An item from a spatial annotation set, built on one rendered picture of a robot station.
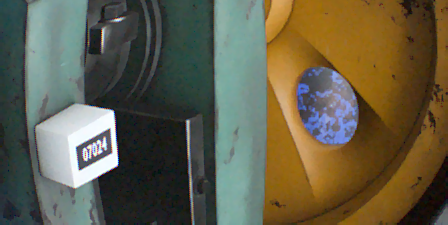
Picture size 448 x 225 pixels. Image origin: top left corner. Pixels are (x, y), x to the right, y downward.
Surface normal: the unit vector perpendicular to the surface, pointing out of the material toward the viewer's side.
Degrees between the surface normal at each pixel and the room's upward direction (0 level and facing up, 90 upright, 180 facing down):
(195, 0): 90
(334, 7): 90
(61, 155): 90
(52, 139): 90
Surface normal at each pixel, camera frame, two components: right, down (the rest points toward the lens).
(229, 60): 0.89, 0.12
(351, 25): -0.46, 0.25
